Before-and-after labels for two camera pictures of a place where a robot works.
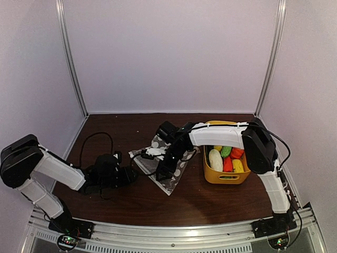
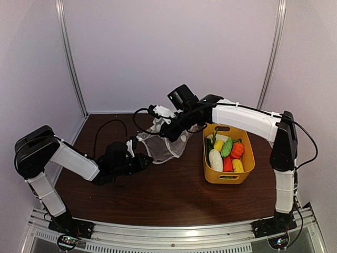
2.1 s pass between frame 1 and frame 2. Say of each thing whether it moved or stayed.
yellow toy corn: stayed
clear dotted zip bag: moved
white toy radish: stayed
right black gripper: moved
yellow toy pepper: stayed
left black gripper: moved
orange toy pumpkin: stayed
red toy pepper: stayed
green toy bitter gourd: stayed
